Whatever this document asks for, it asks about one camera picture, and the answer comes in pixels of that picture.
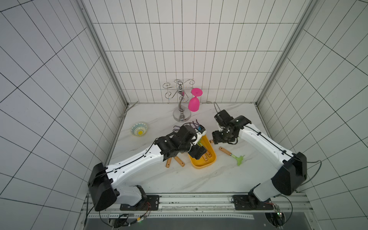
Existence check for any light green fork rake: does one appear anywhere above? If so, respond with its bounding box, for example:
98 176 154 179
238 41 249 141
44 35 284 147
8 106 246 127
219 147 244 166

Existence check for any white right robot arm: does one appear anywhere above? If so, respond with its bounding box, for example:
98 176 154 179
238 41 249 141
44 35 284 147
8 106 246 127
212 110 307 202

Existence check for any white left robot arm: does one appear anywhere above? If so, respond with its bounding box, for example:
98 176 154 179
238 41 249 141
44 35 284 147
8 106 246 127
88 124 207 212

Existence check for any purple rake near stand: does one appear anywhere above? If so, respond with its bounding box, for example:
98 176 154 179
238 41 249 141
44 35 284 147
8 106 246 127
189 119 200 129

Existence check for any yellow storage box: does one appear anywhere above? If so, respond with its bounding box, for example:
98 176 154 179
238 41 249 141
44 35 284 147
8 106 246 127
189 135 217 169

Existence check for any chrome cup holder stand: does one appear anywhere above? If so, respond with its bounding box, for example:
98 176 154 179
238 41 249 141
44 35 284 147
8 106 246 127
163 79 195 122

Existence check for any pink plastic goblet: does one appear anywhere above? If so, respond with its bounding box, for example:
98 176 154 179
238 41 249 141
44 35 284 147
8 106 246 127
188 88 203 112

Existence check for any blue yellow patterned bowl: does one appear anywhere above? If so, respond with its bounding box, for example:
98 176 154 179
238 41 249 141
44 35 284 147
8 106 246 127
130 122 148 137

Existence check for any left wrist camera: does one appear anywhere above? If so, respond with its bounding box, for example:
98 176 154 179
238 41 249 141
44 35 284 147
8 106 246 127
194 125 207 145

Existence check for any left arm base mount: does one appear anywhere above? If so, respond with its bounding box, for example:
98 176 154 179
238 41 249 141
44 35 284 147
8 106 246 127
120 185 160 211

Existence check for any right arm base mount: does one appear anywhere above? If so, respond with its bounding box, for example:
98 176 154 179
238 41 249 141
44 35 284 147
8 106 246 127
231 187 274 211

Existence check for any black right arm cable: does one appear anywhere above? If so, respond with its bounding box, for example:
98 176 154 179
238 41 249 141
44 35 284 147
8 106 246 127
213 102 323 187

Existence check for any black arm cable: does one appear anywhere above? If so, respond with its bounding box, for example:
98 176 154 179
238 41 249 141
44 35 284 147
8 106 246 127
83 198 150 228
213 102 323 187

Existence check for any aluminium front rail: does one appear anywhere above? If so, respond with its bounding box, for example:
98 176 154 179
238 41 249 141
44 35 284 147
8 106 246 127
81 193 313 220

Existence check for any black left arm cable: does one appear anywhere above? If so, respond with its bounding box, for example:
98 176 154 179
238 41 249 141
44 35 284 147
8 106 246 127
83 198 150 228

